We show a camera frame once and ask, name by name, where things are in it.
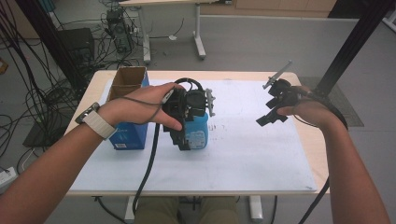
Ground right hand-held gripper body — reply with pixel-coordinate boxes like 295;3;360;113
262;60;303;110

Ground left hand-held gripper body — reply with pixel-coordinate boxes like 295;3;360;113
162;77;218;132

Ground blue plastic bottle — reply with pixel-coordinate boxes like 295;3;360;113
184;111;210;150

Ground blue cardboard box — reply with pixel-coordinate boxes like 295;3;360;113
106;65;151;151

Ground person's right hand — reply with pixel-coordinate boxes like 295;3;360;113
276;86;339;129

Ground person's left hand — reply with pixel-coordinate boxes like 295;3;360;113
105;81;185;132

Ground white table mat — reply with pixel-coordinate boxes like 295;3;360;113
69;78;318;192

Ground wooden table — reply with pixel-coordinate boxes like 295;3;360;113
64;69;332;198

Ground white background desk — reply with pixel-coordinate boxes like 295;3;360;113
118;0;233;64

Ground person's legs in olive trousers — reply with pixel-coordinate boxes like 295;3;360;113
134;195;241;224

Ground wooden cabinet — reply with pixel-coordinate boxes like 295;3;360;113
199;0;338;19

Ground white table leg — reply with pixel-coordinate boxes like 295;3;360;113
123;195;138;222
247;194;264;224

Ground black box on floor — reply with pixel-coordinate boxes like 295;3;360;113
56;27;95;64

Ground white power strip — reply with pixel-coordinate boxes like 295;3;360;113
0;166;19;189

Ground thick black left gripper cable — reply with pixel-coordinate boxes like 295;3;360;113
132;122;162;217

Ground thin grey wrist cord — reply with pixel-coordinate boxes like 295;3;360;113
120;89;176;123

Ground black metal frame post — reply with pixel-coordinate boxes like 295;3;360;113
314;0;396;96
14;0;89;92

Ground wristwatch with white strap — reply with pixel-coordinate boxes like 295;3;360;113
74;102;119;141

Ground tangle of black floor cables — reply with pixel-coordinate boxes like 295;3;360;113
0;0;143;175

